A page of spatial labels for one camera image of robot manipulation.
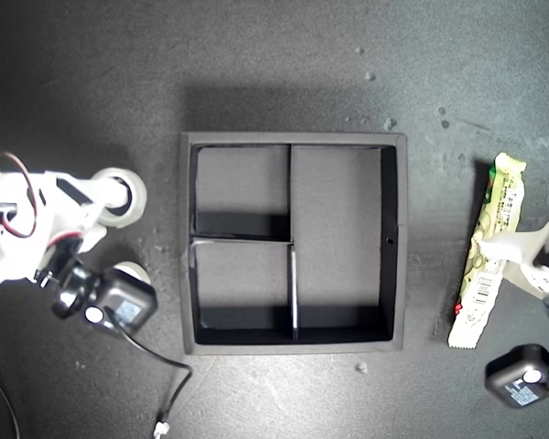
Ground large white tape roll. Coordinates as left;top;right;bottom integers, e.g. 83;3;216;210
91;167;148;230

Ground small white tape roll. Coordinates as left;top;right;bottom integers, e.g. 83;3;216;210
113;261;156;294

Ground green printed snack bar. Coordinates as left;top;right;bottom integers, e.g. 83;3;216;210
447;153;528;350

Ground black compartment tray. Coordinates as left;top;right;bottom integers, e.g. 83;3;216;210
179;131;409;357

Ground red servo wire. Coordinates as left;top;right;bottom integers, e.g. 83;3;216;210
0;152;46;239

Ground black camera cable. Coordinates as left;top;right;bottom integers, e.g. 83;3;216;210
102;308;194;436

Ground thin grey cable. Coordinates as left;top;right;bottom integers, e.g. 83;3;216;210
0;354;20;439

